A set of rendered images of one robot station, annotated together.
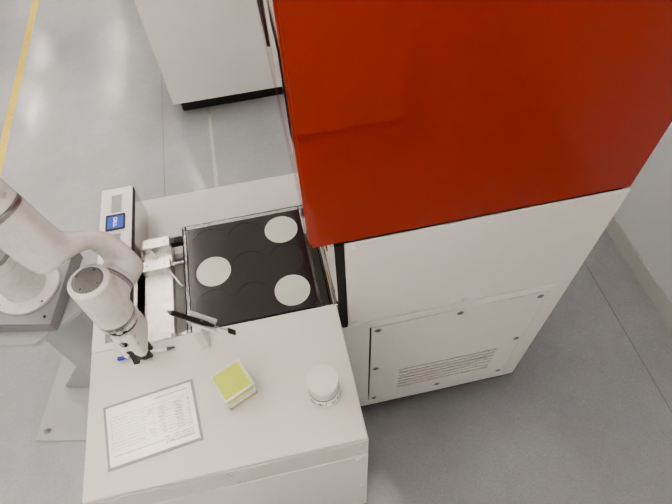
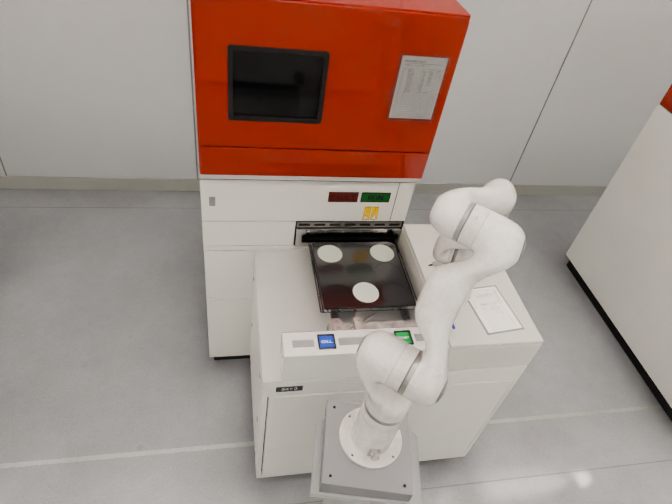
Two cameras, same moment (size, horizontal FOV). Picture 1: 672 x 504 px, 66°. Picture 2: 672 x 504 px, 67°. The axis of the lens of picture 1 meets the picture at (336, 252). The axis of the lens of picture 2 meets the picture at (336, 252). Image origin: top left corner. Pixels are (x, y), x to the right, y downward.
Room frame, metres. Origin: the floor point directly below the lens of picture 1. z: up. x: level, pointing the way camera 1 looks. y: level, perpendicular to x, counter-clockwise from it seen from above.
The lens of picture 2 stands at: (1.14, 1.63, 2.28)
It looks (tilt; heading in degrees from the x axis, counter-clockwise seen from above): 43 degrees down; 262
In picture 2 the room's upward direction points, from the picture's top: 11 degrees clockwise
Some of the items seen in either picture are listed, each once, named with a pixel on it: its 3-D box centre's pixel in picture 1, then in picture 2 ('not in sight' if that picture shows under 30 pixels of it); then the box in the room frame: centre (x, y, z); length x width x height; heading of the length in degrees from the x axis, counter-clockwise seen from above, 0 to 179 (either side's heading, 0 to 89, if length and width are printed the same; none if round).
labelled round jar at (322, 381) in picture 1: (323, 386); not in sight; (0.41, 0.05, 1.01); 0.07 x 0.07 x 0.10
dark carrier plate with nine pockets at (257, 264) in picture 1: (249, 266); (361, 272); (0.82, 0.25, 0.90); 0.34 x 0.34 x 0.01; 8
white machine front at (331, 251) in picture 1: (310, 174); (308, 211); (1.04, 0.06, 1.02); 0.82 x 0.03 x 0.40; 8
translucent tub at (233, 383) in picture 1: (234, 385); not in sight; (0.43, 0.25, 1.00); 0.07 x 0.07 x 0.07; 32
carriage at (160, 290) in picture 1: (160, 295); (379, 332); (0.77, 0.51, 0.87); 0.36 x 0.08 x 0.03; 8
